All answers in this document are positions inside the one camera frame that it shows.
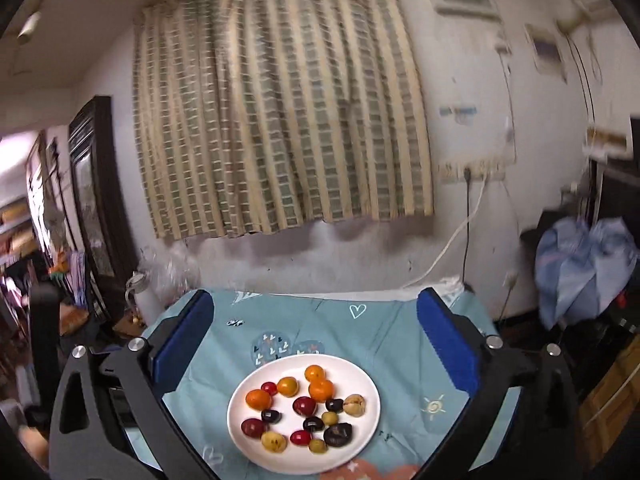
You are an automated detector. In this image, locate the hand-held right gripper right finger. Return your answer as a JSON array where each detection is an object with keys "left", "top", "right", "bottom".
[{"left": 415, "top": 287, "right": 586, "bottom": 480}]

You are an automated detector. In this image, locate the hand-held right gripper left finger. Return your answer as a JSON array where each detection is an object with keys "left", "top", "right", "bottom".
[{"left": 48, "top": 288, "right": 221, "bottom": 480}]

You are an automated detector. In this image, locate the white oval plate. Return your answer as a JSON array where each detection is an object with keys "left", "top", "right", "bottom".
[{"left": 227, "top": 354, "right": 382, "bottom": 476}]

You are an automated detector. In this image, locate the large yellow plum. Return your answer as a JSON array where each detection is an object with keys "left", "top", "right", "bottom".
[{"left": 260, "top": 431, "right": 288, "bottom": 453}]

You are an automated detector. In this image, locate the large dark purple plum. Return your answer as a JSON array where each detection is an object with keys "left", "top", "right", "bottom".
[{"left": 323, "top": 422, "right": 354, "bottom": 448}]

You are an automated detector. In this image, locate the brown wooden box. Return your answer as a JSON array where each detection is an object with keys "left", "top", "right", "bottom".
[{"left": 60, "top": 305, "right": 93, "bottom": 336}]

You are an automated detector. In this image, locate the blue printed tablecloth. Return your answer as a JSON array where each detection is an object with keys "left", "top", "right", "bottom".
[{"left": 120, "top": 287, "right": 521, "bottom": 480}]

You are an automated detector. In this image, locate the clear plastic bag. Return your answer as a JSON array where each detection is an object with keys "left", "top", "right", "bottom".
[{"left": 137, "top": 247, "right": 201, "bottom": 306}]

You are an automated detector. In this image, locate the purple cloth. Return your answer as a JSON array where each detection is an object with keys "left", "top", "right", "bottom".
[{"left": 67, "top": 250, "right": 91, "bottom": 306}]

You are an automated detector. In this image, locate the light blue cloth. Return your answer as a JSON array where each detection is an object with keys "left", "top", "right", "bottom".
[{"left": 535, "top": 215, "right": 640, "bottom": 331}]

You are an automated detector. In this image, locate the dark wooden framed cabinet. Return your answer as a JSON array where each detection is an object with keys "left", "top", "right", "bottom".
[{"left": 67, "top": 95, "right": 138, "bottom": 321}]

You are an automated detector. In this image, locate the checked beige curtain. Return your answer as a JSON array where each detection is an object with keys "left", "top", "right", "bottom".
[{"left": 131, "top": 0, "right": 435, "bottom": 240}]

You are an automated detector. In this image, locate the white power cable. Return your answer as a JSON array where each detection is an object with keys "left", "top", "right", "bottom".
[{"left": 400, "top": 175, "right": 488, "bottom": 291}]

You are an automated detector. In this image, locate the black power cable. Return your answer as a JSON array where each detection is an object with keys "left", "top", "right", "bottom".
[{"left": 460, "top": 167, "right": 474, "bottom": 291}]

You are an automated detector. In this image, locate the wall power strip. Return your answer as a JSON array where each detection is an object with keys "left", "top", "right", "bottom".
[{"left": 439, "top": 157, "right": 508, "bottom": 183}]

